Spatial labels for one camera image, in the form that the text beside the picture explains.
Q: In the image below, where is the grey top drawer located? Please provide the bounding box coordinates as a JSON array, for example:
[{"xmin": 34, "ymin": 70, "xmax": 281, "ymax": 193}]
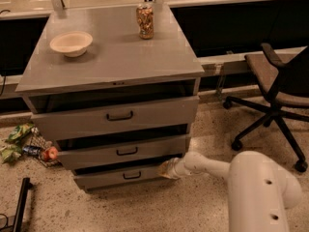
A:
[{"xmin": 32, "ymin": 96, "xmax": 199, "ymax": 140}]

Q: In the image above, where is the green chip bag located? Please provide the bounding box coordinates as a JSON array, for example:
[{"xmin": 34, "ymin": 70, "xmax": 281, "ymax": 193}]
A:
[{"xmin": 6, "ymin": 123, "xmax": 34, "ymax": 143}]

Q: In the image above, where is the green snack bag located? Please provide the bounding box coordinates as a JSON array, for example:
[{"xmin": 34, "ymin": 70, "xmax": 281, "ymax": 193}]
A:
[{"xmin": 0, "ymin": 145, "xmax": 22, "ymax": 163}]

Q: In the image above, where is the grey bottom drawer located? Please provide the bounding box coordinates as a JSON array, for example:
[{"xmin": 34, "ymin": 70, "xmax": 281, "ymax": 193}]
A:
[{"xmin": 73, "ymin": 163, "xmax": 160, "ymax": 191}]

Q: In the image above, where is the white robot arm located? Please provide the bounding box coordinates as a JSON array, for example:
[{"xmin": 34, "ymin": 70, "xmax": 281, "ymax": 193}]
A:
[{"xmin": 158, "ymin": 151, "xmax": 302, "ymax": 232}]

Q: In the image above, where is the grey drawer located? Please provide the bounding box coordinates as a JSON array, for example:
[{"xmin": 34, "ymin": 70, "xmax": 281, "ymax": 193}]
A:
[
  {"xmin": 58, "ymin": 134, "xmax": 190, "ymax": 170},
  {"xmin": 73, "ymin": 163, "xmax": 160, "ymax": 191},
  {"xmin": 32, "ymin": 96, "xmax": 199, "ymax": 140}
]

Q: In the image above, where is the patterned drink can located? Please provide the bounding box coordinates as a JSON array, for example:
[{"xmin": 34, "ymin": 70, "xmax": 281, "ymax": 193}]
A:
[{"xmin": 136, "ymin": 3, "xmax": 154, "ymax": 40}]

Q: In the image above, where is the grey middle drawer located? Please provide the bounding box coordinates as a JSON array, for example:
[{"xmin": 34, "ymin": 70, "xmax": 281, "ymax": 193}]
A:
[{"xmin": 58, "ymin": 134, "xmax": 190, "ymax": 170}]

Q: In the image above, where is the black metal stand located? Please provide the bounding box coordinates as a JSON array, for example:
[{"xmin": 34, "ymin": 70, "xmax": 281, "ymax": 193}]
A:
[{"xmin": 0, "ymin": 177, "xmax": 33, "ymax": 232}]

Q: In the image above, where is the black office chair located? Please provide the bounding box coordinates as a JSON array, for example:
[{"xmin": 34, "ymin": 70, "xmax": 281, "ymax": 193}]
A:
[{"xmin": 223, "ymin": 43, "xmax": 309, "ymax": 172}]

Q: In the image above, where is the blue can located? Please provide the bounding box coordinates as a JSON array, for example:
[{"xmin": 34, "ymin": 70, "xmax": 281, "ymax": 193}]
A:
[{"xmin": 22, "ymin": 145, "xmax": 42, "ymax": 156}]

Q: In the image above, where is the red apple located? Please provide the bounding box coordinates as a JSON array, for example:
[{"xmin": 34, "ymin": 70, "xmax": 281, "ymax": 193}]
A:
[{"xmin": 43, "ymin": 147, "xmax": 58, "ymax": 161}]

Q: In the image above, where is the white paper bowl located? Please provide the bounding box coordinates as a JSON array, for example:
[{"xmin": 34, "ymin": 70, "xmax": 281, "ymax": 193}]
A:
[{"xmin": 49, "ymin": 31, "xmax": 93, "ymax": 57}]

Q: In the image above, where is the grey drawer cabinet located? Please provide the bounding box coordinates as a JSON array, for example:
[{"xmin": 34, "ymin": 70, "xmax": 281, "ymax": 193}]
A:
[{"xmin": 16, "ymin": 5, "xmax": 204, "ymax": 178}]

